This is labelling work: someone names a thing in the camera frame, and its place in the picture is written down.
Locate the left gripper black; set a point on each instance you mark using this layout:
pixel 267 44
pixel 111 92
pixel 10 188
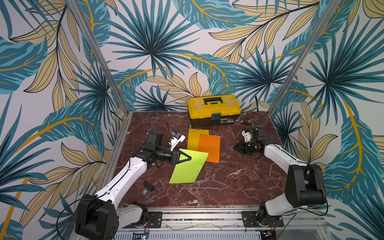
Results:
pixel 175 156

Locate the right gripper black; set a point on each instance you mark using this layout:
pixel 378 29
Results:
pixel 243 147

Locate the green paper sheet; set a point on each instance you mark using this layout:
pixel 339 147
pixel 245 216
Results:
pixel 188 172

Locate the yellow paper sheet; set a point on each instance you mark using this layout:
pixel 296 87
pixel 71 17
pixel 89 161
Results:
pixel 193 138

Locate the orange paper sheet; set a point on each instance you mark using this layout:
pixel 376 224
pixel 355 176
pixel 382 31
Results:
pixel 212 145

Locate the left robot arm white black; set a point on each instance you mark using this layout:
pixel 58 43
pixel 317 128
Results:
pixel 99 216

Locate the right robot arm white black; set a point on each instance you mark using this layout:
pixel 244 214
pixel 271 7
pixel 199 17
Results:
pixel 304 186

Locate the yellow black toolbox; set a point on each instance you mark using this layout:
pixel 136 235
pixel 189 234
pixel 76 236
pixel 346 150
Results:
pixel 213 111

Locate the small black clip object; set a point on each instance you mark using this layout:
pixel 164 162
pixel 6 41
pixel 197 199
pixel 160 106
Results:
pixel 147 188

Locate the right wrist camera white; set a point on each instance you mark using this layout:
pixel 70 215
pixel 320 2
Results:
pixel 247 136

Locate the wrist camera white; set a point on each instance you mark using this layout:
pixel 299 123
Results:
pixel 247 136
pixel 176 138

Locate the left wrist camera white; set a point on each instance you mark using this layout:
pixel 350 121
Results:
pixel 176 138

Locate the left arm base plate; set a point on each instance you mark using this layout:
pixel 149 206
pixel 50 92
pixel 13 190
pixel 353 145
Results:
pixel 153 220

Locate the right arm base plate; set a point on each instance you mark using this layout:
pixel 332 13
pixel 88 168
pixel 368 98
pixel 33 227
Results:
pixel 256 219

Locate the left aluminium corner post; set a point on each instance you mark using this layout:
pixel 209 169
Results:
pixel 89 35

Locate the aluminium corner post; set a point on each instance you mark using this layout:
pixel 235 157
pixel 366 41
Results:
pixel 319 28
pixel 89 35

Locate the aluminium frame rail front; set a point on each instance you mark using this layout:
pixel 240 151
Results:
pixel 225 223

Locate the right aluminium corner post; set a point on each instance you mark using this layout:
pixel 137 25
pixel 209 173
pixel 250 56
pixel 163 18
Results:
pixel 319 28

